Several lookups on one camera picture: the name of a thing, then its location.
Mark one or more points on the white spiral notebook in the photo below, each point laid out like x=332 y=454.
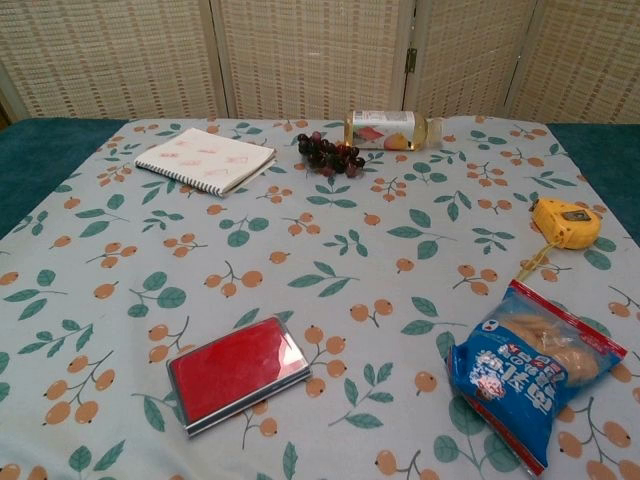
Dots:
x=205 y=160

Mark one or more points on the red ink pad case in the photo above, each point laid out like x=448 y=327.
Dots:
x=235 y=370

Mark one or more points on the clear juice bottle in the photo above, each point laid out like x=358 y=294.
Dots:
x=385 y=130

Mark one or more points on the floral printed tablecloth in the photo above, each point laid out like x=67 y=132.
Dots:
x=350 y=260

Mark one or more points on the woven folding screen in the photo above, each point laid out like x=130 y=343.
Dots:
x=310 y=60

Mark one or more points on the small yellow toy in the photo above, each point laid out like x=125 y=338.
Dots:
x=565 y=225

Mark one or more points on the brass screen hinge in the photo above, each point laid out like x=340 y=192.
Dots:
x=411 y=61

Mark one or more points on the blue cookie bag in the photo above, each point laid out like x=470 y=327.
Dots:
x=520 y=390

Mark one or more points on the dark purple grape bunch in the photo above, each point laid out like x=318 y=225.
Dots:
x=325 y=155

